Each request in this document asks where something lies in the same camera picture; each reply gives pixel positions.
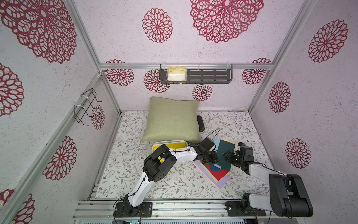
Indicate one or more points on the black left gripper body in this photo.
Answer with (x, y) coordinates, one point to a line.
(210, 158)

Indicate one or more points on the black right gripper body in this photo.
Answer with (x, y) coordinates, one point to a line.
(233, 158)

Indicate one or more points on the yellow envelope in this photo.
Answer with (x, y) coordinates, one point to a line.
(180, 158)

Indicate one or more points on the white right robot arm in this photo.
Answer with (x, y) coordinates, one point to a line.
(287, 196)

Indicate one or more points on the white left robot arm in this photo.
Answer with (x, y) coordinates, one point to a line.
(159, 163)

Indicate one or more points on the white plastic storage box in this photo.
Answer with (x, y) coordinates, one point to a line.
(185, 152)

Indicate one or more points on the light blue envelope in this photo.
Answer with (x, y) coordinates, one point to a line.
(217, 142)

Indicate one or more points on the light green envelope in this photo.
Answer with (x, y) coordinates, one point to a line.
(205, 171)

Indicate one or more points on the dark blue envelope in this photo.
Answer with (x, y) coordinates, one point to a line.
(214, 168)

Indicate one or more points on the small black cylinder object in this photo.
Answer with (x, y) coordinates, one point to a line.
(200, 123)

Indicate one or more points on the red envelope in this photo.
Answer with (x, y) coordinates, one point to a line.
(219, 174)

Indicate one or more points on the lilac envelope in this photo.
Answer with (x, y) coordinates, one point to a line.
(222, 182)

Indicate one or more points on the green square pillow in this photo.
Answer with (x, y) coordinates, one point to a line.
(170, 120)

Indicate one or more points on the yellow white sponge block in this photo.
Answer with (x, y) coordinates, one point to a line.
(176, 73)

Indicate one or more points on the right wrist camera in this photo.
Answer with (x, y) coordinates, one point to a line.
(244, 152)

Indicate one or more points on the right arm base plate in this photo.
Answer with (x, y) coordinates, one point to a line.
(240, 209)

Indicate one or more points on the black wall shelf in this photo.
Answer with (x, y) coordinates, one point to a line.
(201, 76)

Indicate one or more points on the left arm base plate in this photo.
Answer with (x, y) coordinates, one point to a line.
(126, 210)

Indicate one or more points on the black wire wall rack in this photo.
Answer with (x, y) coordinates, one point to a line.
(81, 110)

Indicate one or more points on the aluminium front rail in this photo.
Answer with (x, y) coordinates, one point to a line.
(166, 209)

